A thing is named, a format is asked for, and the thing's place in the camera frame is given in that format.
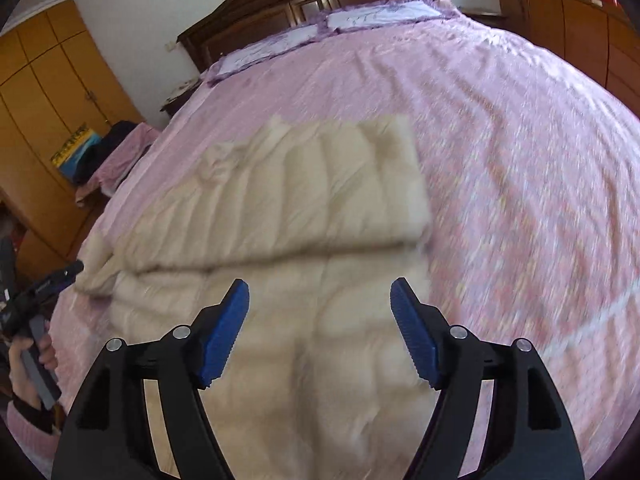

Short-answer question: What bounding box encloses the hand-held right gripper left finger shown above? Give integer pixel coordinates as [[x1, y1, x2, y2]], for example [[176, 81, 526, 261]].
[[50, 279, 251, 480]]

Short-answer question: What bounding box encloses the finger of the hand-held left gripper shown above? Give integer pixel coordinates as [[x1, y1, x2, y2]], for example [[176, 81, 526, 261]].
[[30, 260, 86, 306]]

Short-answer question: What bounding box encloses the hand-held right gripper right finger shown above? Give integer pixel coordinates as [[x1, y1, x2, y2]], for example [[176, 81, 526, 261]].
[[390, 276, 586, 480]]

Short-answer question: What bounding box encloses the cream puffer jacket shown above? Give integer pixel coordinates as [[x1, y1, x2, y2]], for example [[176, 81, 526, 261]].
[[75, 112, 441, 480]]

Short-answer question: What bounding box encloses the person's left forearm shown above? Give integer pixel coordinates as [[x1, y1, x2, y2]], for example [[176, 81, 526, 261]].
[[5, 397, 66, 466]]

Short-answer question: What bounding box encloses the person's left hand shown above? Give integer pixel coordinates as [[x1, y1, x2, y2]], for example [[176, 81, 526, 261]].
[[7, 332, 58, 411]]

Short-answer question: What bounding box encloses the yellow and blue box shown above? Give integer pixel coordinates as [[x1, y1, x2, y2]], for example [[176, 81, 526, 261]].
[[50, 127, 101, 181]]

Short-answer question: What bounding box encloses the pink cloth on chair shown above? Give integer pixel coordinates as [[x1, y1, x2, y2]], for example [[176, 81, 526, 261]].
[[75, 122, 161, 206]]

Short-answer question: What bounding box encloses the dark clothing pile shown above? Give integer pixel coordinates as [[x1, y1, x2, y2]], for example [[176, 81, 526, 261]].
[[77, 120, 146, 186]]

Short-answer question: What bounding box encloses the yellow wooden wardrobe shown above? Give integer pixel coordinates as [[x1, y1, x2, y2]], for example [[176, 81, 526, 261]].
[[0, 0, 151, 281]]

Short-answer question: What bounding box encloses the pink floral bedspread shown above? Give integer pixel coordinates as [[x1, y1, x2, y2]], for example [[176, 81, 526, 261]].
[[50, 0, 640, 480]]

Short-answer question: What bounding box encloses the dark wooden nightstand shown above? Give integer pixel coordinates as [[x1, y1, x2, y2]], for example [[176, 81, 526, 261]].
[[160, 77, 201, 118]]

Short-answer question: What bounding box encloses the white purple-frilled pillow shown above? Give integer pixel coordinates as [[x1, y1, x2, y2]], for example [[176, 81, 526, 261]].
[[207, 25, 326, 83], [325, 0, 441, 33]]

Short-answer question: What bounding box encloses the dark wooden headboard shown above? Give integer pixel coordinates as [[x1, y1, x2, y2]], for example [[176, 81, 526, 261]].
[[177, 0, 451, 73]]

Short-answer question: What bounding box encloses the brown wooden cabinet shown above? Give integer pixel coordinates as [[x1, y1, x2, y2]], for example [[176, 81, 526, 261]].
[[492, 0, 640, 116]]

